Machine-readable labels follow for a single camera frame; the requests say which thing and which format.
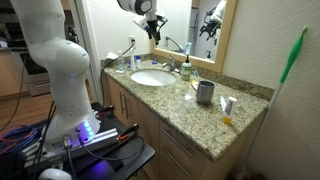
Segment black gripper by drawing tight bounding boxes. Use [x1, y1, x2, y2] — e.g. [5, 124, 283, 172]
[146, 18, 165, 47]

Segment chrome faucet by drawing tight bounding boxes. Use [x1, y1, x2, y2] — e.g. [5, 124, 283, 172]
[161, 53, 181, 73]

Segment small white blue-capped bottle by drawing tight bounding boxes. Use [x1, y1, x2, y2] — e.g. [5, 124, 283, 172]
[135, 54, 142, 71]

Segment tall white tube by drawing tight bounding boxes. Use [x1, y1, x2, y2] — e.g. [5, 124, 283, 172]
[129, 46, 137, 71]

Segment white oval sink basin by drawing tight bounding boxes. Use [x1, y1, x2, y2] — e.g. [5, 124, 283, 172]
[129, 68, 178, 88]

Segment clear plastic water bottle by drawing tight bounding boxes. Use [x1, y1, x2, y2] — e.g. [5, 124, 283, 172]
[116, 50, 127, 73]

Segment green soap pump bottle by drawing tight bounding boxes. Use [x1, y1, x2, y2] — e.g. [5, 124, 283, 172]
[180, 54, 193, 82]

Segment white paper card packets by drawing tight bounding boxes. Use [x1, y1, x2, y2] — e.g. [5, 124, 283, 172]
[105, 51, 120, 61]

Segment blue toothbrush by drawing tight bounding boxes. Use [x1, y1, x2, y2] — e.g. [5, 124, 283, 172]
[192, 69, 201, 83]

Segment white yellow-capped toothpaste tube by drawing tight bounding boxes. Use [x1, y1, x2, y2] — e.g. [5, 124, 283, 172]
[189, 79, 199, 92]

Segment grey metal cup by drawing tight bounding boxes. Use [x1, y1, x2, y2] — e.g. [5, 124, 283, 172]
[195, 80, 215, 105]

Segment black orange clamp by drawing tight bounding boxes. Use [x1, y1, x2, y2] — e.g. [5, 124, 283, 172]
[117, 122, 141, 141]
[95, 104, 116, 118]

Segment light wood vanity cabinet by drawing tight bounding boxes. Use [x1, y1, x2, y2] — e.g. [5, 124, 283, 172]
[101, 74, 268, 180]

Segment small blue white item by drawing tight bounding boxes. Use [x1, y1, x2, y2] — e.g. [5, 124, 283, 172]
[219, 95, 228, 113]

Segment white orange-capped tube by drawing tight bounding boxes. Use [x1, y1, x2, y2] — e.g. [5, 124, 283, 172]
[223, 96, 238, 126]

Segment black robot cart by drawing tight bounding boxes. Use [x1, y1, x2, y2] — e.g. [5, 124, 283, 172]
[0, 101, 156, 180]

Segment steel kitchen oven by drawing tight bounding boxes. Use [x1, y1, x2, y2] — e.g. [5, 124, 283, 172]
[19, 49, 53, 98]

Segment white round object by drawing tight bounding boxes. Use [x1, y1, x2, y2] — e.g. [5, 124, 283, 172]
[37, 168, 73, 180]

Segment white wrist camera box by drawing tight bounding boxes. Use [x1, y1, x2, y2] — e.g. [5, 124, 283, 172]
[132, 16, 150, 33]

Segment white wall outlet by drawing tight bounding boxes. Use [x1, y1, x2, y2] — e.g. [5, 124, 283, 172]
[128, 35, 137, 50]

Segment black power cable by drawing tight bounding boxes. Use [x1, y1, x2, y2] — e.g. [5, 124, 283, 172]
[99, 38, 137, 108]

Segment white door frame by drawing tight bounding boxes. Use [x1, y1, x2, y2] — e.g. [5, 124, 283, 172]
[68, 0, 104, 105]

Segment wood framed wall mirror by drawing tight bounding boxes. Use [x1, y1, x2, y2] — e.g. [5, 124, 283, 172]
[149, 0, 239, 74]

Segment metal cabinet door handle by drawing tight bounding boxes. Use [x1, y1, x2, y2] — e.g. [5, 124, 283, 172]
[118, 91, 125, 116]
[124, 96, 132, 120]

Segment metal drawer handle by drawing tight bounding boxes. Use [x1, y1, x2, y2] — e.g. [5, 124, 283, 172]
[160, 146, 192, 178]
[160, 127, 195, 159]

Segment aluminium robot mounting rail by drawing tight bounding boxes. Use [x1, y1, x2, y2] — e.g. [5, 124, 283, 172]
[19, 127, 122, 168]

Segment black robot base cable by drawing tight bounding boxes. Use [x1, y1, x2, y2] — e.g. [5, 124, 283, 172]
[62, 134, 80, 180]
[78, 134, 146, 162]

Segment thin black hanging cable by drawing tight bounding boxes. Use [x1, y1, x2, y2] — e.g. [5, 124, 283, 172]
[0, 52, 28, 133]

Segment blue red cable bundle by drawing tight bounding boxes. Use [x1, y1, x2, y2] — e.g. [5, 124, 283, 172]
[0, 124, 40, 156]

